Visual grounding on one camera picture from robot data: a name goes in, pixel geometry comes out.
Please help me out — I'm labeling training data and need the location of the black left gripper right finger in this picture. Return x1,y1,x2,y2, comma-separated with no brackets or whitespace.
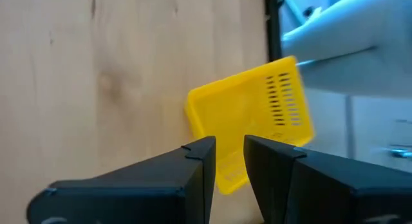
243,135,412,224

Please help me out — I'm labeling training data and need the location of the white table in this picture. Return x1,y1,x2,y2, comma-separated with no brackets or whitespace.
280,0,412,160

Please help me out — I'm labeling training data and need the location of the yellow plastic basket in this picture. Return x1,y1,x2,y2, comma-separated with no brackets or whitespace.
184,55,316,196

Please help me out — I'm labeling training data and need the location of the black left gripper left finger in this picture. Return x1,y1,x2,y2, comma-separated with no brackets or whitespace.
27,136,217,224

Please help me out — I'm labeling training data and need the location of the wooden shelf with black frame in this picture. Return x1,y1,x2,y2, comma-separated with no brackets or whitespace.
0,0,285,224

